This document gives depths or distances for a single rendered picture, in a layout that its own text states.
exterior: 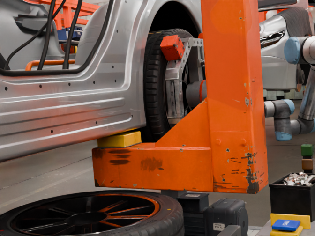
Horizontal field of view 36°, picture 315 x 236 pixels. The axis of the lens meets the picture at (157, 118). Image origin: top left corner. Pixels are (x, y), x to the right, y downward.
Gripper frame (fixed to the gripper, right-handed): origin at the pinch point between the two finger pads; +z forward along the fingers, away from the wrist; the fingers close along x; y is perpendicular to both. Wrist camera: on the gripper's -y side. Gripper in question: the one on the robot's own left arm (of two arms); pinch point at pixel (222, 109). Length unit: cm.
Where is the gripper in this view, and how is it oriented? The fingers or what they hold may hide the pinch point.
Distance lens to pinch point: 221.6
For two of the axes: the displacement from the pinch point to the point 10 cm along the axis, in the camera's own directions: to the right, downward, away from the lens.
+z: -9.6, 1.0, -2.7
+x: -2.7, 0.2, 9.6
